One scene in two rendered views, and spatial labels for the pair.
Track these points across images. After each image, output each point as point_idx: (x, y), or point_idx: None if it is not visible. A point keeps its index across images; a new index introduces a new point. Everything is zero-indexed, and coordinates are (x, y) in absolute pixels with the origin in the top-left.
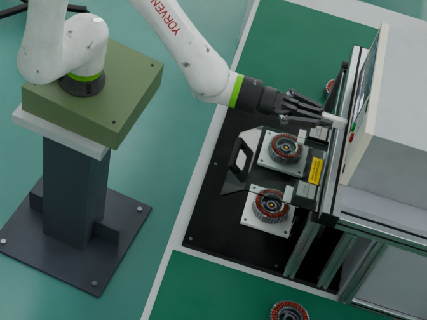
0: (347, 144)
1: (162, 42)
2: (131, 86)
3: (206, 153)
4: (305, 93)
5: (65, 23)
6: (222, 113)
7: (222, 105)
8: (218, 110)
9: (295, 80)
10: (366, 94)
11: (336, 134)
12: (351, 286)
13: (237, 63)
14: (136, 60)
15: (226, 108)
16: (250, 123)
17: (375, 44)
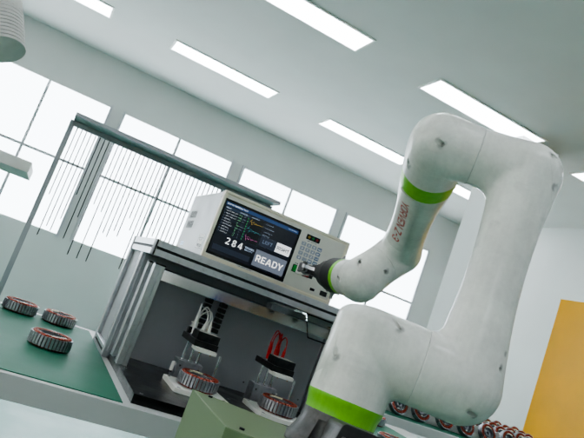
0: (295, 285)
1: (425, 236)
2: (269, 421)
3: None
4: (63, 360)
5: (407, 322)
6: (166, 414)
7: (150, 411)
8: (162, 415)
9: (43, 358)
10: (291, 237)
11: (279, 290)
12: None
13: (45, 381)
14: (220, 404)
15: (151, 409)
16: (170, 395)
17: (235, 209)
